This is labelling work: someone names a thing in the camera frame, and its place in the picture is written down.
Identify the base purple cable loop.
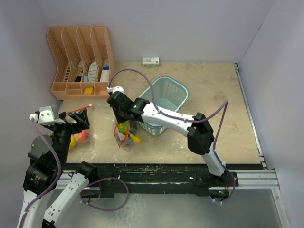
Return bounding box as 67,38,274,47
79,177,129,212

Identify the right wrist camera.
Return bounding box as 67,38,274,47
107,86,125,95

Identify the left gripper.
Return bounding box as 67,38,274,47
47,107,89,163

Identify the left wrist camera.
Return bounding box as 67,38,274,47
29,105,66,126

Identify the yellow apple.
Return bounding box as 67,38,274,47
69,135,76,150

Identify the pink desk organizer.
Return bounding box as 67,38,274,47
47,25,115,100

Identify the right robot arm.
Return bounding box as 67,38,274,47
107,86,228,186

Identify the white blue box in organizer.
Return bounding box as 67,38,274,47
99,59,110,82

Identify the light blue plastic basket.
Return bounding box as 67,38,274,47
136,76,190,136

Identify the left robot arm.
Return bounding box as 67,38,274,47
17,106,98,228

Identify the yellow small box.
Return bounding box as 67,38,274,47
85,87,94,95

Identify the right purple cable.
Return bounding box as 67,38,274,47
108,68,237,205

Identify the green custard apple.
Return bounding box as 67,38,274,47
117,121,130,135

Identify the green white small box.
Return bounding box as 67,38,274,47
142,57,160,67

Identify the white bottle in organizer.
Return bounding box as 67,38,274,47
87,62,98,82

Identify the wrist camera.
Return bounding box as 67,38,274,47
29,105,66,126
107,86,125,95

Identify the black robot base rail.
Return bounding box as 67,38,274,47
47,162,262,198

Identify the peach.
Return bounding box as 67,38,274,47
74,130,90,144

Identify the yellow banana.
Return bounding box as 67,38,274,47
130,134,141,144

